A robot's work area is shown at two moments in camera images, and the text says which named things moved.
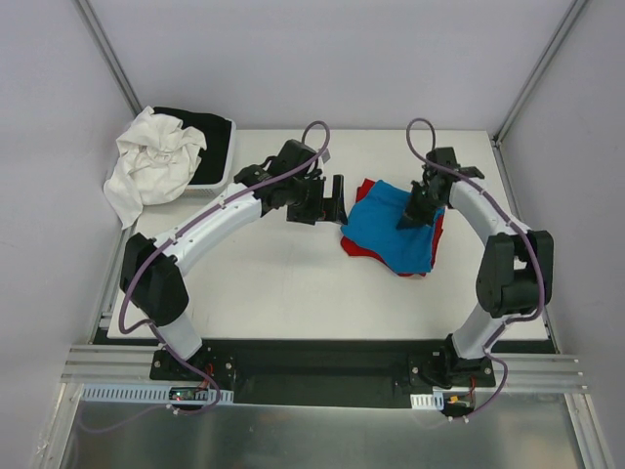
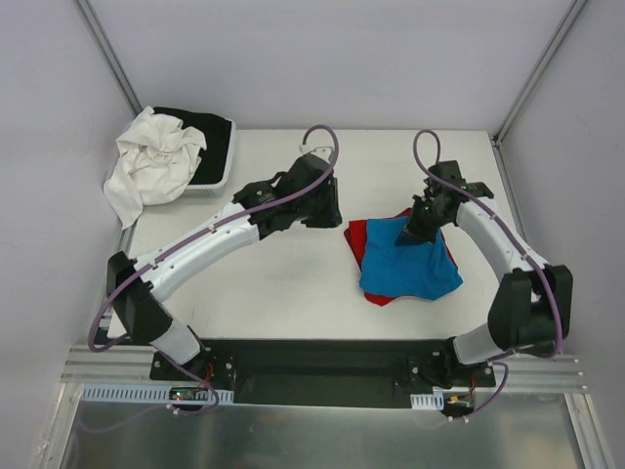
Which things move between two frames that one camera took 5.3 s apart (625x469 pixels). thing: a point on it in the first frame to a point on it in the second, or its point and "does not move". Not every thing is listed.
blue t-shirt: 375,222 to 420,270
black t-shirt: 217,132 does not move
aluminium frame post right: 558,36 does not move
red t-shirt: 364,189 to 355,234
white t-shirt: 159,160 does not move
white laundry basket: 208,191 does not move
